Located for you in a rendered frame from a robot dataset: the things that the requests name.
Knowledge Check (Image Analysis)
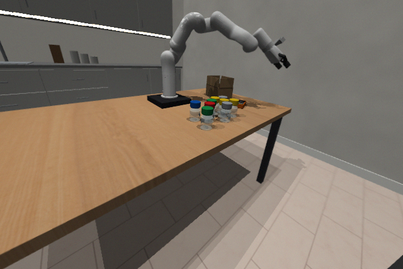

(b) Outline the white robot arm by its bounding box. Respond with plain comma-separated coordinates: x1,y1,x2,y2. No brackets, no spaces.
161,11,285,98

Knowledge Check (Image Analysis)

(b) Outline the orange digital multimeter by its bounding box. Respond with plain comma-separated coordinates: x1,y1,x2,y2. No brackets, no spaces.
237,100,246,109

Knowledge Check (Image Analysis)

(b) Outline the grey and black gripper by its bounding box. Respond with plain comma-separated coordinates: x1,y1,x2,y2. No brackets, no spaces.
265,45,291,69

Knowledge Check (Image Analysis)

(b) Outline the white bottle with blue cap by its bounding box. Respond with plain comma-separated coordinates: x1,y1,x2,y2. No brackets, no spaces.
190,100,201,122

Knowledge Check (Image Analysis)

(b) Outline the brown cardboard box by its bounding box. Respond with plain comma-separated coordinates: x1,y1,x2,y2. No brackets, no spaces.
206,76,234,100

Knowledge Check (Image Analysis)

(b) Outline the red bottle cap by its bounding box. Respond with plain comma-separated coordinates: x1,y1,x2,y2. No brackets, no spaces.
204,101,215,121

